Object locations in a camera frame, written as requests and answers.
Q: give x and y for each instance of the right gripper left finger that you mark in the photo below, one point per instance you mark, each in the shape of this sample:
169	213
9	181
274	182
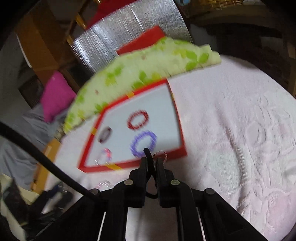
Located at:
131	192

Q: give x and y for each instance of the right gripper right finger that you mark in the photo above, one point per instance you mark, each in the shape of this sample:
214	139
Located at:
172	192

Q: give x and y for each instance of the maroon hair band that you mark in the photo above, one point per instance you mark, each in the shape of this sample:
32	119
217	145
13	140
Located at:
105	135

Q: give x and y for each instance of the red shallow box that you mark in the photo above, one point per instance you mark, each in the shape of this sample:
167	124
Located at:
145	118

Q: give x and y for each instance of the grey blanket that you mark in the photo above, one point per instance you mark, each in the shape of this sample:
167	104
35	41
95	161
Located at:
29	133

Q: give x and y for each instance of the magenta pillow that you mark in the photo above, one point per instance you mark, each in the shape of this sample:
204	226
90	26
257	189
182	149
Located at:
57	96

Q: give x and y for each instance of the green floral pillow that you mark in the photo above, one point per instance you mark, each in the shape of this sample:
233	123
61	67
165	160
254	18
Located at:
135	70

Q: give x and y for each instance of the silver foil insulation sheet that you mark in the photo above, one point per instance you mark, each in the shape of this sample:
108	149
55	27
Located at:
97	46

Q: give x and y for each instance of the red cushion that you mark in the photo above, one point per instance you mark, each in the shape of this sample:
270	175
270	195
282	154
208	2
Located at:
146	39

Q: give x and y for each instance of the brown wooden cabinet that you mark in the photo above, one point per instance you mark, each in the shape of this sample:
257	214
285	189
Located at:
42	41

